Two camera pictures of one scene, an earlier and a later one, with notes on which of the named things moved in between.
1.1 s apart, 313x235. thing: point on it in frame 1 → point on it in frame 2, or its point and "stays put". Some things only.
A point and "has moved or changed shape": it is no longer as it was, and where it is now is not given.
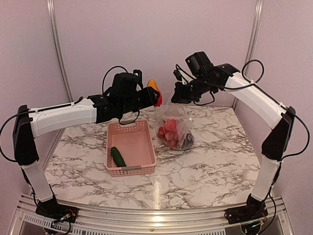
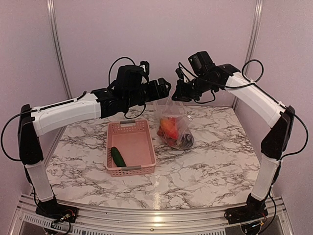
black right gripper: x=180 y=96 stays put
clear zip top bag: x=174 y=126 stays put
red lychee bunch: x=168 y=132 stays put
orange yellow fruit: x=152 y=82 has moved or changed shape
